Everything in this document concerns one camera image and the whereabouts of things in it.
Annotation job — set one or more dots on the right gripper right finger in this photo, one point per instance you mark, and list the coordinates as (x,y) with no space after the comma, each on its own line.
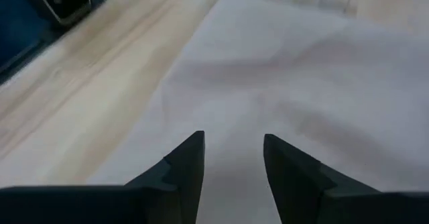
(318,200)

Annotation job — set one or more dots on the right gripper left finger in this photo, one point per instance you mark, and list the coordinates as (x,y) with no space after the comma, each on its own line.
(134,204)

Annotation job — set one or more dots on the pink towel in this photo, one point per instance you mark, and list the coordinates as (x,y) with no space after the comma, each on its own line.
(285,66)

